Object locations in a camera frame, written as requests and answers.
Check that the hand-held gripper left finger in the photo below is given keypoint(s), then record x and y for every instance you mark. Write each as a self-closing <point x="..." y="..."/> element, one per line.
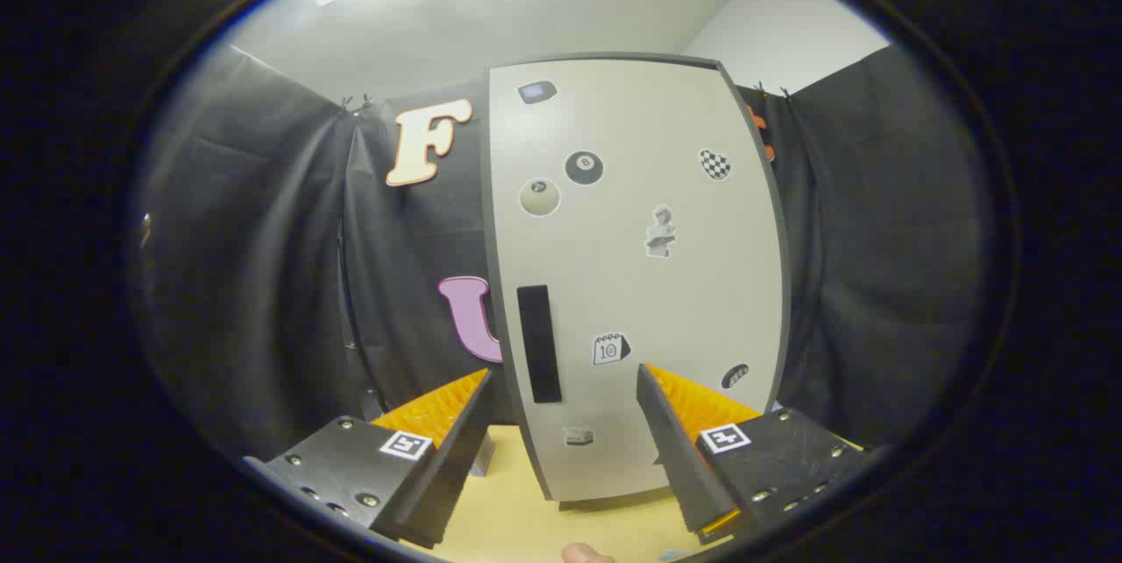
<point x="456" y="458"/>

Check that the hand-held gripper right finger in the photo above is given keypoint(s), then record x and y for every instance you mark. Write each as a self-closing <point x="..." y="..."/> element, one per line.
<point x="679" y="458"/>

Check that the pale grey cabinet door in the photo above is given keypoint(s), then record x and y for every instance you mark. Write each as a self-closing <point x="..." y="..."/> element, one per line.
<point x="701" y="300"/>

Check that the grey cabinet body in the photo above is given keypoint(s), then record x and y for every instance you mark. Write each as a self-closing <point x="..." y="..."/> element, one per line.
<point x="784" y="300"/>

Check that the black backdrop cloth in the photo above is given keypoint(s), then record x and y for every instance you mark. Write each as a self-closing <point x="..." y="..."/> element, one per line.
<point x="263" y="282"/>

